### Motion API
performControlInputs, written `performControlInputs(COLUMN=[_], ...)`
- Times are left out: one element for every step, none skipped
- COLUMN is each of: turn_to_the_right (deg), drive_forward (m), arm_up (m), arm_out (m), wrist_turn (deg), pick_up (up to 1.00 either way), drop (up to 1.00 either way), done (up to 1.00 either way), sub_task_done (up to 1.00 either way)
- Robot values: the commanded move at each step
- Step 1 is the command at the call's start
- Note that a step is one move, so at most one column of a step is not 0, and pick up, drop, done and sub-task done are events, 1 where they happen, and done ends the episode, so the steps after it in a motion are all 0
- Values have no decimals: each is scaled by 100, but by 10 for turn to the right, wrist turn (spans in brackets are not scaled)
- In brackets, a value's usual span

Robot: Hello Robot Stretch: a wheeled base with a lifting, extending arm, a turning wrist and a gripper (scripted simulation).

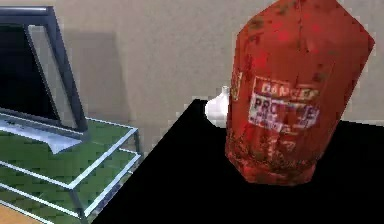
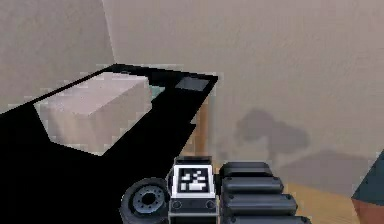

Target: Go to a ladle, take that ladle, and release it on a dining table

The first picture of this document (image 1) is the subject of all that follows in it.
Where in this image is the black table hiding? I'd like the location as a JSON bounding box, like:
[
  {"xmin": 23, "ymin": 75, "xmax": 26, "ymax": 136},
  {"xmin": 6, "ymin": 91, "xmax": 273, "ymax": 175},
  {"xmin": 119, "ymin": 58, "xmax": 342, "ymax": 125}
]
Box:
[{"xmin": 90, "ymin": 98, "xmax": 384, "ymax": 224}]

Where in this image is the red rusty cylinder tank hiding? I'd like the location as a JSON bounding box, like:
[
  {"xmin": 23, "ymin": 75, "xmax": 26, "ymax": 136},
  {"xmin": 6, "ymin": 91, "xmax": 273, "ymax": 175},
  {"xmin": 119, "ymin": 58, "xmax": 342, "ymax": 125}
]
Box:
[{"xmin": 224, "ymin": 0, "xmax": 376, "ymax": 187}]

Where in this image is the green glass television stand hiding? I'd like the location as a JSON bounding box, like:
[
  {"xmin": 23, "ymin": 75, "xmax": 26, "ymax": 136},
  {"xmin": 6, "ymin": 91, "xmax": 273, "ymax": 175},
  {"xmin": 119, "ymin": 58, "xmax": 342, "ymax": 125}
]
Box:
[{"xmin": 0, "ymin": 112, "xmax": 144, "ymax": 224}]

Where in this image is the black television set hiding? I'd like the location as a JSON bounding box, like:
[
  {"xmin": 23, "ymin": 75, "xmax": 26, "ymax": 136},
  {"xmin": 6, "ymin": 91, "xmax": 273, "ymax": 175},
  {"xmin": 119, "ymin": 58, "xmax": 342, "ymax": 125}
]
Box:
[{"xmin": 0, "ymin": 5, "xmax": 89, "ymax": 155}]

